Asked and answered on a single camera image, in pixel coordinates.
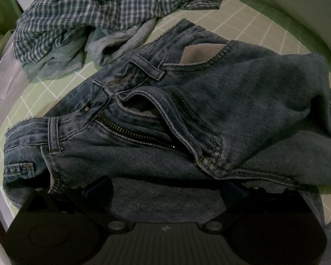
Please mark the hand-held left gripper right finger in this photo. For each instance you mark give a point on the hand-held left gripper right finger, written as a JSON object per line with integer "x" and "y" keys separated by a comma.
{"x": 231, "y": 192}

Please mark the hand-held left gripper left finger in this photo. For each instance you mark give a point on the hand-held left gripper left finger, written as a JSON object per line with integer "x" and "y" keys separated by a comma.
{"x": 99, "y": 185}

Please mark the blue denim jeans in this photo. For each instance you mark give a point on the blue denim jeans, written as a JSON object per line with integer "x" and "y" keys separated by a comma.
{"x": 237, "y": 107}

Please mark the clear plastic bag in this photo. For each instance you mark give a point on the clear plastic bag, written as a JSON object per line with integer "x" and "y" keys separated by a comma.
{"x": 8, "y": 69}

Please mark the green grid cutting mat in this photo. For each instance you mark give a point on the green grid cutting mat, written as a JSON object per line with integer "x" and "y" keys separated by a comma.
{"x": 245, "y": 19}

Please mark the blue plaid shirt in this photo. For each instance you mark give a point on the blue plaid shirt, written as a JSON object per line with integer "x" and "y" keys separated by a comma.
{"x": 80, "y": 8}

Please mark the green cloth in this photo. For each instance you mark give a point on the green cloth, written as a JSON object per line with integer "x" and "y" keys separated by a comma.
{"x": 0, "y": 16}

